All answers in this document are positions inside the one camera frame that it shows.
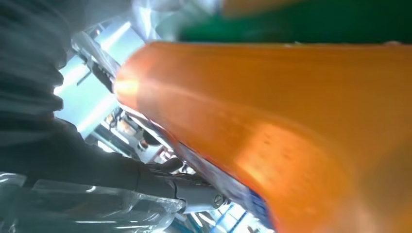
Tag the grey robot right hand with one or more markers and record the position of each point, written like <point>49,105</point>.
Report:
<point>80,180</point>

